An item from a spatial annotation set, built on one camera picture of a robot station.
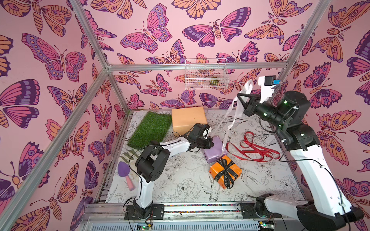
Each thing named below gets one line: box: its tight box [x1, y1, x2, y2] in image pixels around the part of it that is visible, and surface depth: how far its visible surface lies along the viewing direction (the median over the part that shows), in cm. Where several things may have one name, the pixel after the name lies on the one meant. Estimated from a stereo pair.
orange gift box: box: [209, 154, 242, 190], surface depth 81 cm
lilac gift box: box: [203, 135, 228, 164], surface depth 89 cm
